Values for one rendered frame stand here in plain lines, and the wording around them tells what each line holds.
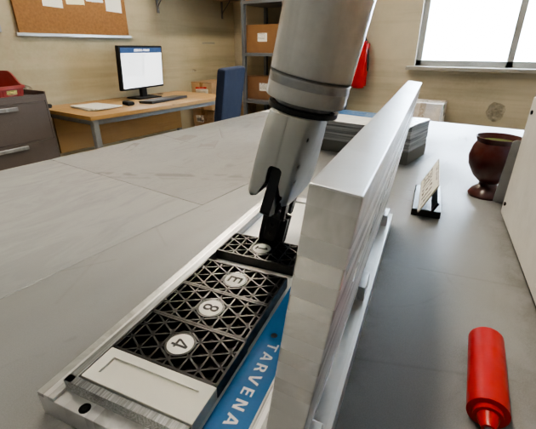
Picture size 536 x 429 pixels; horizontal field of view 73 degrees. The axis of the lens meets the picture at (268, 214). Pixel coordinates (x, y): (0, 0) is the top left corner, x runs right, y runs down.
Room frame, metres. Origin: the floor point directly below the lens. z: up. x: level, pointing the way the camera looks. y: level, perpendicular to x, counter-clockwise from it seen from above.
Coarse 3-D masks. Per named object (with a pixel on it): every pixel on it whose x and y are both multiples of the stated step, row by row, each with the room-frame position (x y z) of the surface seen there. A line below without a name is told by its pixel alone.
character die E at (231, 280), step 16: (192, 272) 0.33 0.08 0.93; (208, 272) 0.33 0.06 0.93; (224, 272) 0.33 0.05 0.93; (240, 272) 0.33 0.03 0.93; (256, 272) 0.33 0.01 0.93; (208, 288) 0.30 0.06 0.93; (224, 288) 0.31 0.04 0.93; (240, 288) 0.30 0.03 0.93; (256, 288) 0.31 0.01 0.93; (272, 288) 0.31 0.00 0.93; (272, 304) 0.28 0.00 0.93
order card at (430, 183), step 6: (438, 162) 0.65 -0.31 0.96; (432, 168) 0.66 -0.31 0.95; (438, 168) 0.61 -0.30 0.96; (426, 174) 0.68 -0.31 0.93; (432, 174) 0.62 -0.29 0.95; (438, 174) 0.57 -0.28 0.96; (426, 180) 0.63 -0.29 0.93; (432, 180) 0.59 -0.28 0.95; (438, 180) 0.54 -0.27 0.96; (420, 186) 0.65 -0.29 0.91; (426, 186) 0.60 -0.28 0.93; (432, 186) 0.55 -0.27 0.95; (438, 186) 0.52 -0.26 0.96; (420, 192) 0.61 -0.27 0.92; (426, 192) 0.56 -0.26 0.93; (432, 192) 0.53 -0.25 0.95; (420, 198) 0.58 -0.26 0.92; (426, 198) 0.54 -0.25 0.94; (420, 204) 0.55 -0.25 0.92
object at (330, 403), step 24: (384, 216) 0.47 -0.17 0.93; (216, 240) 0.42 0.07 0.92; (384, 240) 0.43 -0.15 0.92; (192, 264) 0.36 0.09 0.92; (360, 288) 0.30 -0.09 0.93; (360, 312) 0.28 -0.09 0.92; (336, 360) 0.22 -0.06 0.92; (48, 384) 0.20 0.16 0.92; (336, 384) 0.20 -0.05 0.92; (48, 408) 0.19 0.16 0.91; (72, 408) 0.18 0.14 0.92; (96, 408) 0.18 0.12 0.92; (264, 408) 0.18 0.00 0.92; (336, 408) 0.18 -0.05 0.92
